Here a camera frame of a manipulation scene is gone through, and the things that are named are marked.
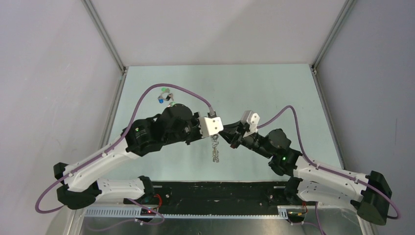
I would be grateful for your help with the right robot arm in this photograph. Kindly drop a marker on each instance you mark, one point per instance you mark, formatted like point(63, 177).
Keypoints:
point(312, 181)

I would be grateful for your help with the left controller board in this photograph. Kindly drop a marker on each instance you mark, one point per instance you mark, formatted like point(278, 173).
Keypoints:
point(150, 212)

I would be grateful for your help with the left aluminium frame post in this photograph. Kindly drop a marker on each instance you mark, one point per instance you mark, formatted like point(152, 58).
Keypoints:
point(99, 25)

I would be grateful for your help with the controller board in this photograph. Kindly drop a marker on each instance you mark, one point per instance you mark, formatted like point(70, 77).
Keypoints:
point(150, 212)
point(295, 213)

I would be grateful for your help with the right aluminium frame post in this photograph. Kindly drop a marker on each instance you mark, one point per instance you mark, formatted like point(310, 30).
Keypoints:
point(333, 32)

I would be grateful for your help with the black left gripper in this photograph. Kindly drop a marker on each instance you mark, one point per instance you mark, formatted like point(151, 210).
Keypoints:
point(195, 119)

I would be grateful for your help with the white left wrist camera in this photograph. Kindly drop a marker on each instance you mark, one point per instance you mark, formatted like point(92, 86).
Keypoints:
point(210, 126)

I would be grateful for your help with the white slotted cable duct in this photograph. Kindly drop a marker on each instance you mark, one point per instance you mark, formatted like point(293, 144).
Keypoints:
point(114, 212)

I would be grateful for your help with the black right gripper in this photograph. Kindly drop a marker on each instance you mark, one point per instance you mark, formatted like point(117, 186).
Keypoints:
point(236, 138)

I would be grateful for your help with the right controller board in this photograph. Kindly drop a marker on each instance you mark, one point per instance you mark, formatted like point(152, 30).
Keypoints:
point(295, 213)

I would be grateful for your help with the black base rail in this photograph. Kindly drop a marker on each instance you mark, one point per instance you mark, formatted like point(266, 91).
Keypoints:
point(222, 198)

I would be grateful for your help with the black tag key loose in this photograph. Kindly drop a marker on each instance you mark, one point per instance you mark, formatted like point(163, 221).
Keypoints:
point(170, 97)

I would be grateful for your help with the large metal key ring disc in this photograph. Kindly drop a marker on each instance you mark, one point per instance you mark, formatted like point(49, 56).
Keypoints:
point(215, 151)

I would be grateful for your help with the aluminium frame post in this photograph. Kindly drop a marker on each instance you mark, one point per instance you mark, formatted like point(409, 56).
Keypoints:
point(333, 32)
point(99, 25)

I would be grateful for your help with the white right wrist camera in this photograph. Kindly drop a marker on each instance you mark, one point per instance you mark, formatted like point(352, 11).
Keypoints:
point(249, 123)

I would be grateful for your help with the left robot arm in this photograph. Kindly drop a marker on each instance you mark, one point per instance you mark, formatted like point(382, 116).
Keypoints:
point(85, 184)

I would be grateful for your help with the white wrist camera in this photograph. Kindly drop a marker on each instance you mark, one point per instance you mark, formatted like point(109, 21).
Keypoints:
point(249, 123)
point(210, 126)

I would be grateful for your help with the blue tag key loose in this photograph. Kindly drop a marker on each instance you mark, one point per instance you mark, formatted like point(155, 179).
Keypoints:
point(161, 99)

